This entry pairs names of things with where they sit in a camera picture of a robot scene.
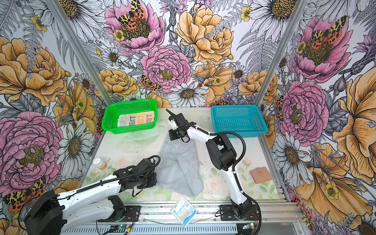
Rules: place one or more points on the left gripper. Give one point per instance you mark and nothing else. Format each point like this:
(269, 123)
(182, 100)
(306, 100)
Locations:
(152, 181)

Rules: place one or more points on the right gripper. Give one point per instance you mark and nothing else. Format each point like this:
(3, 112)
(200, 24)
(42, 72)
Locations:
(172, 137)

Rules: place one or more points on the plain grey towel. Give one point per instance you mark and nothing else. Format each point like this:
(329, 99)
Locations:
(178, 170)

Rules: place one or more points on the grey patterned towel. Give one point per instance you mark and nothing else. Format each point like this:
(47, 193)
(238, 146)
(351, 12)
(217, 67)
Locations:
(133, 119)

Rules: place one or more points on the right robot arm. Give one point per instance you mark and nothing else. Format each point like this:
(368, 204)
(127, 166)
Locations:
(222, 155)

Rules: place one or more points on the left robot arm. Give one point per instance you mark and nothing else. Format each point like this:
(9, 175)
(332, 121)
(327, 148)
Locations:
(55, 213)

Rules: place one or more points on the small orange cap bottle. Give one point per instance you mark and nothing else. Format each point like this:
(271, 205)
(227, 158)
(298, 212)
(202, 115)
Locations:
(99, 163)

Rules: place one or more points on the white blue packet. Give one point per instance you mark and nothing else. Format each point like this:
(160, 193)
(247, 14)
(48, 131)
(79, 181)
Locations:
(183, 211)

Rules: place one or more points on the green plastic basket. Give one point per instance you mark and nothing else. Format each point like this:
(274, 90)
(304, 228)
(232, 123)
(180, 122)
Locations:
(113, 111)

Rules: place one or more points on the teal plastic basket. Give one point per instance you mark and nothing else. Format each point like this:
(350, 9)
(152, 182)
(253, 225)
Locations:
(245, 120)

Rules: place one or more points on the brown square patch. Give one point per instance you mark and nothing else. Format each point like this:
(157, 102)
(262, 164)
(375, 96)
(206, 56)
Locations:
(261, 175)

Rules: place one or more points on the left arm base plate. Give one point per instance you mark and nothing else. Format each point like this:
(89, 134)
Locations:
(128, 214)

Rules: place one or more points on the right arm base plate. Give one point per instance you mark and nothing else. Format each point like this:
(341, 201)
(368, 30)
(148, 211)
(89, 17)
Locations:
(238, 213)

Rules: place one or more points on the left aluminium frame post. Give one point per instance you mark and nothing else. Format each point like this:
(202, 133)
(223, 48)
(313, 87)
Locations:
(67, 28)

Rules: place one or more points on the aluminium frame post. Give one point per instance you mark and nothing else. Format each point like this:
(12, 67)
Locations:
(67, 28)
(285, 39)

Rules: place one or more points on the aluminium front rail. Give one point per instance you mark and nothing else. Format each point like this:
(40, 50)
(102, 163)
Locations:
(209, 211)

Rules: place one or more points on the right aluminium frame post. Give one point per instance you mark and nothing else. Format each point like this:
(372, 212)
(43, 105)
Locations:
(285, 39)

